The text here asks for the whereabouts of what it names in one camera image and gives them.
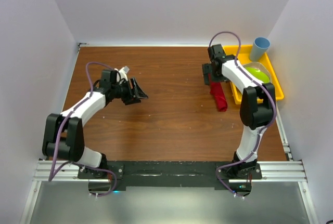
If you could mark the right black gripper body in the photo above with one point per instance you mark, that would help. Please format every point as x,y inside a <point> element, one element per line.
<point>207,68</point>

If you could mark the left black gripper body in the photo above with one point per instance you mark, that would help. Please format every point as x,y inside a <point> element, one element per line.
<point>123,91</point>

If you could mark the red cloth napkin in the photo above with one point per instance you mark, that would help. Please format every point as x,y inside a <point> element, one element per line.
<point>217,92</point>

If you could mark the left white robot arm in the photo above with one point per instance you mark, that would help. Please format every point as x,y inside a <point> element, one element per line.
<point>64,135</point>

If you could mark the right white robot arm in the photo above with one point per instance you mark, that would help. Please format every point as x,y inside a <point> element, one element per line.
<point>257,109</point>

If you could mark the yellow plastic tray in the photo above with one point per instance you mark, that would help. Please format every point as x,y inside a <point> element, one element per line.
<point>244,59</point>

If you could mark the green bowl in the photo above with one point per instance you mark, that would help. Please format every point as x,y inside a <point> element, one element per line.
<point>257,73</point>

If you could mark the white plate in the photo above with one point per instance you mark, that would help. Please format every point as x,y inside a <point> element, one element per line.
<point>259,66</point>

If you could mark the blue plastic cup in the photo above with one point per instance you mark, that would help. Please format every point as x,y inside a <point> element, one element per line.
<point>259,47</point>

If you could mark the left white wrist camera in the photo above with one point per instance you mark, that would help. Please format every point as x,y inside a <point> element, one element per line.
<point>122,74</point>

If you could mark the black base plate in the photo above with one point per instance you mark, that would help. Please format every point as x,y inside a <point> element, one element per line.
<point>184,174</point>

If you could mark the aluminium frame rail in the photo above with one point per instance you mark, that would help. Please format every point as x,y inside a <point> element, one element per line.
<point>289,171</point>

